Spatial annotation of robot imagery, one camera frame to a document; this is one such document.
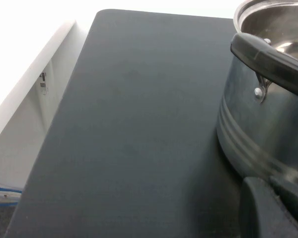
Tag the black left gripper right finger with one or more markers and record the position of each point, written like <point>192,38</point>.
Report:
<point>295,200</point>

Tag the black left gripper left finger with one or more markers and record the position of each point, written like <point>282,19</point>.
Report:
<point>255,213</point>

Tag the small printed label sticker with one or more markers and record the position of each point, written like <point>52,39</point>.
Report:
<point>43,83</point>

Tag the white side cabinet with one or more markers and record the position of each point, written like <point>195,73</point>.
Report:
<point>20,129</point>

